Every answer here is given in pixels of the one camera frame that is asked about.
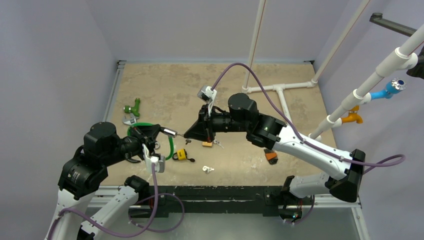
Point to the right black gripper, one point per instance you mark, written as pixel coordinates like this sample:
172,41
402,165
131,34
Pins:
206,121

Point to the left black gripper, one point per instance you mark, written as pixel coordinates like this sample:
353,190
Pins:
147,134

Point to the large brass padlock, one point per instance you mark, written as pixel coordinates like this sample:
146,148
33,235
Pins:
207,144

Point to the green cable lock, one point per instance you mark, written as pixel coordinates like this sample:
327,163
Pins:
167,131

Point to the small yellow padlock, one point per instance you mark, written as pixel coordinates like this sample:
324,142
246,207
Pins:
182,155

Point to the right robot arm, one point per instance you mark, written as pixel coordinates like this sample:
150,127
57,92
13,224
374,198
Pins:
339,178

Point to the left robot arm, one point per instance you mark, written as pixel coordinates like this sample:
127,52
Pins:
83,174

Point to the orange hex key set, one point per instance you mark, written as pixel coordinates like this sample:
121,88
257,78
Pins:
271,156

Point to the red adjustable wrench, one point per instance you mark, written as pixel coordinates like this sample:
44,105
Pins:
129,119

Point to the orange faucet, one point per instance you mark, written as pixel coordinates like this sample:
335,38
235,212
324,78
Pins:
353,116

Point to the blue faucet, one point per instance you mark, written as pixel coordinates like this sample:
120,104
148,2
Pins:
392,88

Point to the black overhead bar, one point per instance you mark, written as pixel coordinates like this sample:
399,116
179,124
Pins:
377,19

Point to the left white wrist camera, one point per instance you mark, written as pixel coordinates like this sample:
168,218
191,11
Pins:
155,163

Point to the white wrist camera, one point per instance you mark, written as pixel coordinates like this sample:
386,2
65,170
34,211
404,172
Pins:
155,163
208,95

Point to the green hose nozzle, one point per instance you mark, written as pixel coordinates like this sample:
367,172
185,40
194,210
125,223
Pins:
135,109

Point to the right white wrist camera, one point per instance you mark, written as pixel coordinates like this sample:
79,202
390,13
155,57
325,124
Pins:
208,95

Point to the white pvc pipe frame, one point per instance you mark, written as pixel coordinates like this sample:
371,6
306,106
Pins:
401,58

